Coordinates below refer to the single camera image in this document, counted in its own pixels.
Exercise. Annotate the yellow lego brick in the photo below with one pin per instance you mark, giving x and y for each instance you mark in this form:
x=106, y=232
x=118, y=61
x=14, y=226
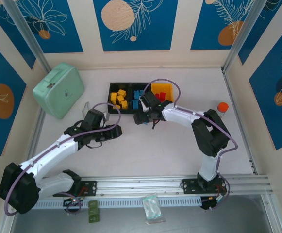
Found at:
x=117, y=106
x=124, y=104
x=121, y=92
x=120, y=98
x=113, y=96

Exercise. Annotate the red lego brick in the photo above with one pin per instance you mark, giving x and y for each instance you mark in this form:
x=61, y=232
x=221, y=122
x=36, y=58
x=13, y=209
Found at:
x=157, y=95
x=162, y=96

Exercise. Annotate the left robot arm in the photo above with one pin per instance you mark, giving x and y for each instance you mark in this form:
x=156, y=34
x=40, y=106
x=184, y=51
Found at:
x=48, y=153

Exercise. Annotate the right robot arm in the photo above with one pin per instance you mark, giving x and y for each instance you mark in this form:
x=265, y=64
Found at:
x=179, y=114

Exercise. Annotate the black plastic bin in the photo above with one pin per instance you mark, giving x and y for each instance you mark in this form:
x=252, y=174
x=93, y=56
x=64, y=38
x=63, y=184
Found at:
x=138, y=86
x=128, y=95

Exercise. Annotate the yellow plastic bin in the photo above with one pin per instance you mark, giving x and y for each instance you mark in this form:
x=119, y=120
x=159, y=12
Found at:
x=165, y=88

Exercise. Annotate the small clear plastic piece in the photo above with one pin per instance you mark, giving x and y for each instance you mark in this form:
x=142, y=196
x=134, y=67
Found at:
x=86, y=108

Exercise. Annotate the mint green carry case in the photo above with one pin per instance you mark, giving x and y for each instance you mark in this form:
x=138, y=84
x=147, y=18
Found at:
x=58, y=89

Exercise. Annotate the green foam pad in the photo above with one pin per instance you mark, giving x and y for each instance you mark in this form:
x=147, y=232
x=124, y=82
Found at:
x=93, y=204
x=93, y=211

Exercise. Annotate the orange-capped clear bottle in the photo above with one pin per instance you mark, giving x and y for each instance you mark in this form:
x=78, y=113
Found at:
x=222, y=106

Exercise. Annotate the clear plastic zip bag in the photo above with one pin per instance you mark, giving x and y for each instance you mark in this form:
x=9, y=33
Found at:
x=151, y=208

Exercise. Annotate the green block pair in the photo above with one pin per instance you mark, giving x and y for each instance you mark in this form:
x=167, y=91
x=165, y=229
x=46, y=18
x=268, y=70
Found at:
x=94, y=219

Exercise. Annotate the right camera mount bracket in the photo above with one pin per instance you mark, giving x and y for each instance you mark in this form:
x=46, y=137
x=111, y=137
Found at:
x=143, y=105

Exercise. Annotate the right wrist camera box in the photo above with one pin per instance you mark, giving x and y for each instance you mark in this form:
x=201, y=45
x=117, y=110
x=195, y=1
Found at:
x=151, y=99

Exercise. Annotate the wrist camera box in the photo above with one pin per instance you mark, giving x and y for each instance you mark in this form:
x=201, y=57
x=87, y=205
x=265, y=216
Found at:
x=93, y=117
x=151, y=99

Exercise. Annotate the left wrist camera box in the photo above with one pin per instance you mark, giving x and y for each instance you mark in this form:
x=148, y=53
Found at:
x=93, y=117

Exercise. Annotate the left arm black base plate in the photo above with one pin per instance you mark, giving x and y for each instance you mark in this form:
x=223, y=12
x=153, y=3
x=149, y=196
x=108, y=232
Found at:
x=91, y=188

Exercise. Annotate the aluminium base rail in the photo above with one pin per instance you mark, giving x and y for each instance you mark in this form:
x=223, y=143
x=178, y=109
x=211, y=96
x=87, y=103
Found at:
x=140, y=185

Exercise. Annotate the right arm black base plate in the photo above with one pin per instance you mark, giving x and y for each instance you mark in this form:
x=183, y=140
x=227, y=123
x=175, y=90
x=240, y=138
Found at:
x=188, y=186

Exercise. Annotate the blue floral wall panel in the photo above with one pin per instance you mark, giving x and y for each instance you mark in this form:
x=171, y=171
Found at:
x=204, y=24
x=12, y=26
x=63, y=36
x=0, y=72
x=264, y=24
x=271, y=97
x=155, y=36

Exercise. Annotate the aluminium frame post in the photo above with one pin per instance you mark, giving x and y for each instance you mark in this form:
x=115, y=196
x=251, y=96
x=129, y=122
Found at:
x=29, y=36
x=242, y=36

